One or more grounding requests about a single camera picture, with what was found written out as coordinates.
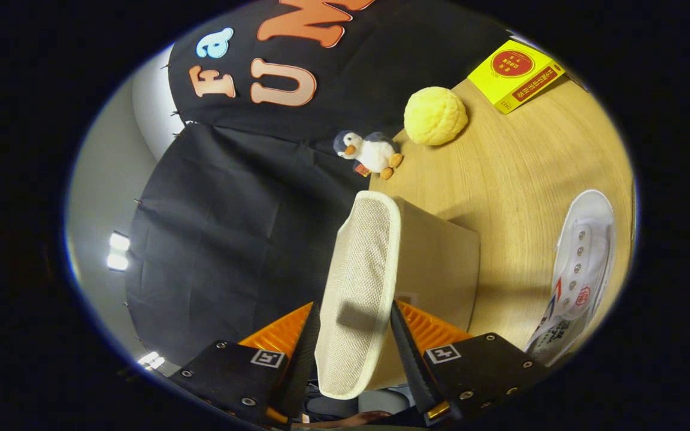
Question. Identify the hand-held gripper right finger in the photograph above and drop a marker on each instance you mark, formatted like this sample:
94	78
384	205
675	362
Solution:
417	371

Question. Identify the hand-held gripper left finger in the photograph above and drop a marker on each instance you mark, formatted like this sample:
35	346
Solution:
303	365

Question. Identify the beige fabric storage box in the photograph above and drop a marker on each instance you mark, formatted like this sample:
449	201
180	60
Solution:
435	263

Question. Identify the white canvas shoe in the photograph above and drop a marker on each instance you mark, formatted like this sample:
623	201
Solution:
584	251

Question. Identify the black backdrop cloth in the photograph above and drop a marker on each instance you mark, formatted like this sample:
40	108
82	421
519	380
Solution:
231	227

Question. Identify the penguin plush toy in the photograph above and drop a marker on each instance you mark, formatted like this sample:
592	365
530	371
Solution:
375	152

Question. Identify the yellow bread-shaped plush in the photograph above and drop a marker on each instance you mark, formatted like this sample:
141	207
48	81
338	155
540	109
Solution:
435	117

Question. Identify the yellow book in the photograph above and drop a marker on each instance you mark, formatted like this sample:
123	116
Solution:
510	72

